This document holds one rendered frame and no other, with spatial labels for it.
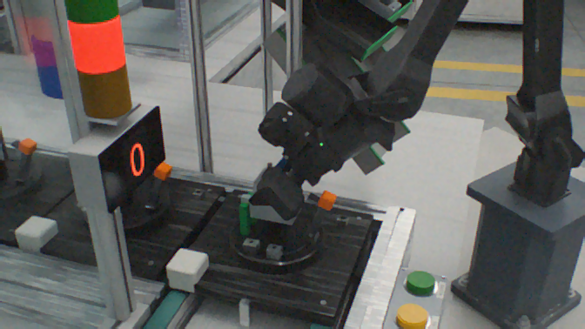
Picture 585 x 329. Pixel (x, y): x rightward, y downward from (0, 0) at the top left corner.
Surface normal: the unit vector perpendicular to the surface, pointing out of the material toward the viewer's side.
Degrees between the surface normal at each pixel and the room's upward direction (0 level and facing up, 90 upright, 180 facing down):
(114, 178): 90
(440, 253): 0
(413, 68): 63
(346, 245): 0
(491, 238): 90
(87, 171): 90
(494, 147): 0
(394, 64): 54
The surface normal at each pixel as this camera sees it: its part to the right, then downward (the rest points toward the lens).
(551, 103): 0.04, 0.03
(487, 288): -0.80, 0.31
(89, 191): -0.32, 0.49
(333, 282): 0.00, -0.85
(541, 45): 0.15, 0.51
